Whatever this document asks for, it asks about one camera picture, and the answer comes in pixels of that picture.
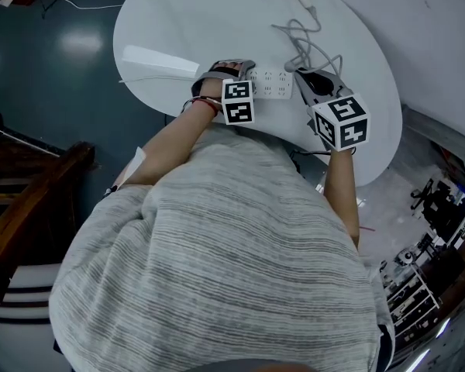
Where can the black office chair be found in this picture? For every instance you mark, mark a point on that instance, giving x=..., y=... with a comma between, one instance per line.
x=434, y=204

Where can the person's right forearm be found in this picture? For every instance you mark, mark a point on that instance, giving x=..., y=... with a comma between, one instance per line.
x=339, y=192

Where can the white metal storage rack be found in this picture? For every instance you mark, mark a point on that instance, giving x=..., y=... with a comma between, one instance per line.
x=410, y=300

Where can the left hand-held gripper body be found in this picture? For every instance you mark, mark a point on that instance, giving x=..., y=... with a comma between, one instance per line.
x=238, y=107

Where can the grey striped shirt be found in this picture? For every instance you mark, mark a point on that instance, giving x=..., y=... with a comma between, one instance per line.
x=217, y=246

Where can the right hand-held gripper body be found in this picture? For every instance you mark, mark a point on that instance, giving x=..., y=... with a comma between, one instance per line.
x=345, y=122

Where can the wooden chair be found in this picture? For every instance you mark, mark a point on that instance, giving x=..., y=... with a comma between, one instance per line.
x=42, y=196

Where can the white power strip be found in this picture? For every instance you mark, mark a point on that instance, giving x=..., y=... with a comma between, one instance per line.
x=273, y=83

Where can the person's left hand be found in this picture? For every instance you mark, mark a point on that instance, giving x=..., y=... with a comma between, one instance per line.
x=226, y=67

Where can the person's left forearm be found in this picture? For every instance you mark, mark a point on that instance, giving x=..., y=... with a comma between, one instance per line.
x=166, y=142

